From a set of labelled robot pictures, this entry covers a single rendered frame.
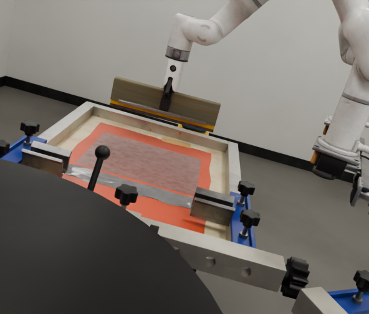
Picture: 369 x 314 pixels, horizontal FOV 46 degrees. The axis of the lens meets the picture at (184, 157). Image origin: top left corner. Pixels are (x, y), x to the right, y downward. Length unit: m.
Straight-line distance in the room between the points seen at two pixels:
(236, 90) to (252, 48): 0.45
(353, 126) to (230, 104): 3.45
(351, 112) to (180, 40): 0.55
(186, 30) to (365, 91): 0.55
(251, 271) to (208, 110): 0.72
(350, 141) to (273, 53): 3.37
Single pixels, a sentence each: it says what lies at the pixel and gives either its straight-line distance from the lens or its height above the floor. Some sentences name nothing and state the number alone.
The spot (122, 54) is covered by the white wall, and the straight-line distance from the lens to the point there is 4.78.
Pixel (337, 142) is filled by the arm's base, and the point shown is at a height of 1.16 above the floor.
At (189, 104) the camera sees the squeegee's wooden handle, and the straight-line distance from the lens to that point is 1.43.
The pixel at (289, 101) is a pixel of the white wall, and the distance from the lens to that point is 4.79.
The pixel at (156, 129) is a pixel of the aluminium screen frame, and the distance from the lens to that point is 1.60.
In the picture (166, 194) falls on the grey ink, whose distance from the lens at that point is 1.14.
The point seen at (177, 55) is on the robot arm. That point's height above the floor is 1.27.
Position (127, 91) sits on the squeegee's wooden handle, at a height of 1.11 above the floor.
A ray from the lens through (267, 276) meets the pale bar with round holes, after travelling 0.84.
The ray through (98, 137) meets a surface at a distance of 1.43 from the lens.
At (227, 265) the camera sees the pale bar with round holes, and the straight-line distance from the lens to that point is 0.82.
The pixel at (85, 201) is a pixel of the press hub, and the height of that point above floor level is 1.32.
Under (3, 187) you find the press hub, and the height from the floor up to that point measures 1.32.
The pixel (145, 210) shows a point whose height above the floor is 0.96.
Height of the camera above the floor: 1.45
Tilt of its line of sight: 20 degrees down
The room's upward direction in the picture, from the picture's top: 16 degrees clockwise
